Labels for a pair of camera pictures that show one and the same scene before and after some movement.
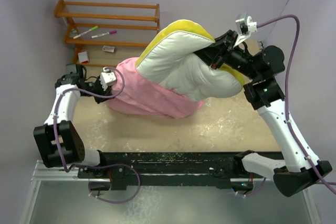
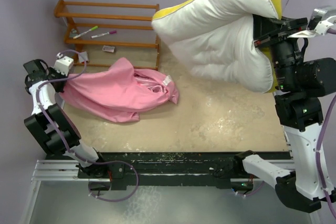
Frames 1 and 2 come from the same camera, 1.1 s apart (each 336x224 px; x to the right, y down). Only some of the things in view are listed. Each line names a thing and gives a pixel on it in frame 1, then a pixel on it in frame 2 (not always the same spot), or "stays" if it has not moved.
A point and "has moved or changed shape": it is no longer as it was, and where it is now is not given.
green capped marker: x=95 y=27 stays
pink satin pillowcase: x=139 y=94 has moved or changed shape
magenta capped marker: x=109 y=33 stays
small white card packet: x=108 y=48 stays
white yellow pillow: x=167 y=59 to x=213 y=29
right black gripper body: x=238 y=57 to x=282 y=31
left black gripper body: x=96 y=87 to x=55 y=75
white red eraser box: x=83 y=57 stays
